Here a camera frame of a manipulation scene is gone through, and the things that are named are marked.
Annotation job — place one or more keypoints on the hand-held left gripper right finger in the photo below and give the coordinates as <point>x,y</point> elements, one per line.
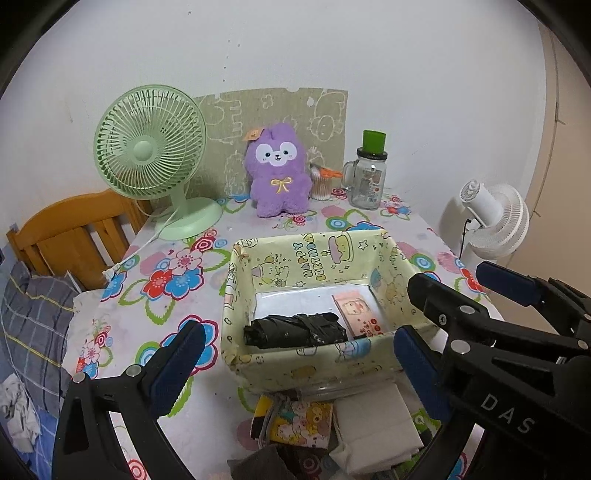
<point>418,369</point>

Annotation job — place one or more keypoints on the white standing fan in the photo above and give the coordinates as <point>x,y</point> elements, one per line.
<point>508,221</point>

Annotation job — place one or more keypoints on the green desk fan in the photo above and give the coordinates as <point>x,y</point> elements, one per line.
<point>143,150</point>

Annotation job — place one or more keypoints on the pink cartoon packet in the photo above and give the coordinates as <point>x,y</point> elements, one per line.
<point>360,314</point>

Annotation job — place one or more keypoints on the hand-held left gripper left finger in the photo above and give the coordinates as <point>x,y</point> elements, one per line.
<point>178,364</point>

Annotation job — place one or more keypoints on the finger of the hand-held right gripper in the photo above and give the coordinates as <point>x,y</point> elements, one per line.
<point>461,318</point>
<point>508,281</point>

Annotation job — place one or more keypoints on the blue checkered sheet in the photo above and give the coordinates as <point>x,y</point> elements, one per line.
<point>44,434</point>

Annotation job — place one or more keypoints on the floral tablecloth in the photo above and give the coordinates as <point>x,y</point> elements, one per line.
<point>184,295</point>

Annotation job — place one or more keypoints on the yellow cartoon tissue packet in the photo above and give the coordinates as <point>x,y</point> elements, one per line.
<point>300,424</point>

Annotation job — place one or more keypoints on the glass jar mug green lid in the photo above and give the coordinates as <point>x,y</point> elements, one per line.
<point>367,184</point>

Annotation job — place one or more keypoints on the yellow cartoon print storage basket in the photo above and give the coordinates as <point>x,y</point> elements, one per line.
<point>295,369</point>

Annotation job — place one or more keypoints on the white crumpled cloth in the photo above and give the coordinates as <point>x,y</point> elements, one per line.
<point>18,410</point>

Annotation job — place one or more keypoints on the clear plastic bottle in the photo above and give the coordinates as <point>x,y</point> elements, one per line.
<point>332,390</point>

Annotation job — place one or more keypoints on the green cartoon print board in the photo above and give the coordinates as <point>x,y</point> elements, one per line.
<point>286,110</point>

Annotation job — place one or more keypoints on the cotton swab jar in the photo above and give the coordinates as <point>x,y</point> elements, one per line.
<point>321,189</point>

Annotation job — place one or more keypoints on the grey plaid bedding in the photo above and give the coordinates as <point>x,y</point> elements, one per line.
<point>32,323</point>

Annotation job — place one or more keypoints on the black wrapped bundle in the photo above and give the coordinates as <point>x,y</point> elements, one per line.
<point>295,330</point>

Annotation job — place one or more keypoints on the purple plush toy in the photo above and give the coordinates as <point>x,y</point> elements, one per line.
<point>277,194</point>

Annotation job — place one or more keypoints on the white tissue pack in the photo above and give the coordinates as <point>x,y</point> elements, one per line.
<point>374,424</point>

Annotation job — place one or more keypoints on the orange carrot-shaped item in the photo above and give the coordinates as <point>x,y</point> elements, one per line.
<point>330,172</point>

